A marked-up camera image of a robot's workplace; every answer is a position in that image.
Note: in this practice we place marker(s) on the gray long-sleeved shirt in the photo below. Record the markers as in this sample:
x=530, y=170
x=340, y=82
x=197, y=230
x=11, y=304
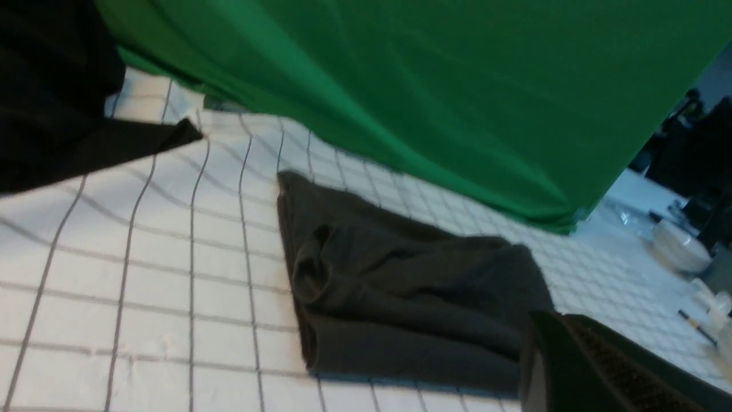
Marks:
x=378, y=295

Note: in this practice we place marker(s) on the white tape roll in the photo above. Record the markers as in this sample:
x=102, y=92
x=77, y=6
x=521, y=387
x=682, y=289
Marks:
x=678, y=248

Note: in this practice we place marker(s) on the black pen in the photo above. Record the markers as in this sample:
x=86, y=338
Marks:
x=698, y=327

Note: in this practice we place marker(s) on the black cloth pile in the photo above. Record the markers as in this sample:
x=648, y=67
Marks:
x=59, y=65

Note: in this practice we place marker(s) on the green backdrop cloth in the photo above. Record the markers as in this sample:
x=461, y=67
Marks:
x=532, y=107

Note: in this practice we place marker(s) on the dark background equipment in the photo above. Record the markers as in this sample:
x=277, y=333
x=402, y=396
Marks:
x=690, y=155

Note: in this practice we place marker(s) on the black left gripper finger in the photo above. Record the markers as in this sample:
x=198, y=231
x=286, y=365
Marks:
x=574, y=363

